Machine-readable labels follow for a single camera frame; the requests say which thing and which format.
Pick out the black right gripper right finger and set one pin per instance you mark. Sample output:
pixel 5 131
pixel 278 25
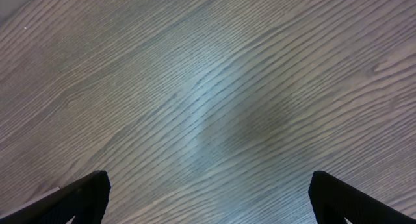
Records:
pixel 336 202

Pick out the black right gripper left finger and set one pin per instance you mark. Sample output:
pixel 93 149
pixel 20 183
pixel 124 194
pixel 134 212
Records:
pixel 83 201

